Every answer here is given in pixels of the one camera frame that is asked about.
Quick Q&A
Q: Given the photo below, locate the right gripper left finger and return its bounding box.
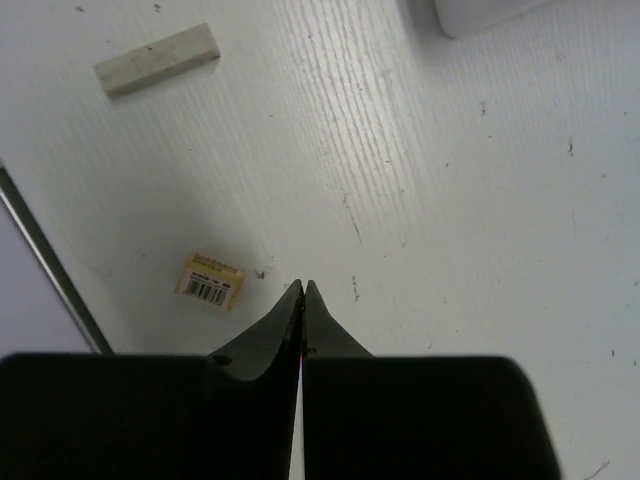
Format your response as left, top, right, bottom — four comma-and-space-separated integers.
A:
1, 282, 304, 479

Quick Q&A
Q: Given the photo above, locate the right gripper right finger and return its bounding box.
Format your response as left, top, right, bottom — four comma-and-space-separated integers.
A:
302, 283, 561, 479

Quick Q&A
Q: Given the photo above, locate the grey stick eraser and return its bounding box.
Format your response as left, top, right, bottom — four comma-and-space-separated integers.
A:
94, 23, 221, 98

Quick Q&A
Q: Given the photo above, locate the right white compartment organizer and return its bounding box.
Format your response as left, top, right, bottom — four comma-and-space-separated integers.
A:
407, 0, 640, 40

